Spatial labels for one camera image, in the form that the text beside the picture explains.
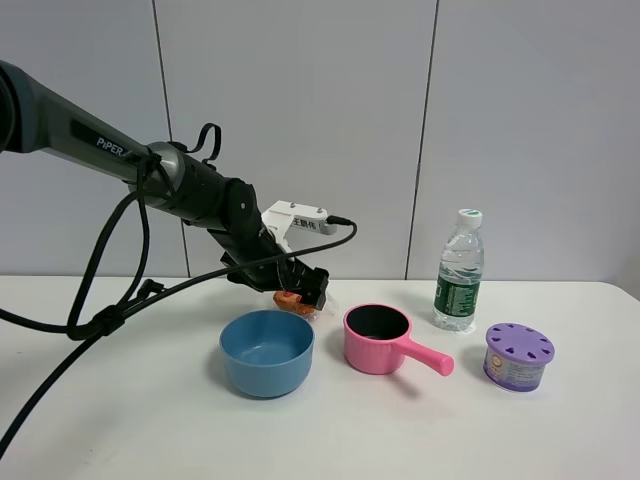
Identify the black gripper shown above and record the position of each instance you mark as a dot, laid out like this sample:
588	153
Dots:
291	275

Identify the strawberry tart pastry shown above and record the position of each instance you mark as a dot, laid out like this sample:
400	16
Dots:
291	302

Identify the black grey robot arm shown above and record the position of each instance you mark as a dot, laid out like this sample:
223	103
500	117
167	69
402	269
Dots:
34	118

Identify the pink toy saucepan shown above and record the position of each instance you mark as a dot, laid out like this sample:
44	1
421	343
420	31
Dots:
377	341

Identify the blue plastic bowl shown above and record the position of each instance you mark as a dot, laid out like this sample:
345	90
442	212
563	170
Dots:
267	353

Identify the clear water bottle green label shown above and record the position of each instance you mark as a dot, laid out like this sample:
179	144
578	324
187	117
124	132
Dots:
460	273

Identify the purple air freshener can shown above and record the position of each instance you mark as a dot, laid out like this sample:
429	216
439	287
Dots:
516	356

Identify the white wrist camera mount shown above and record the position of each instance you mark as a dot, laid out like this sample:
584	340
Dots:
280	217

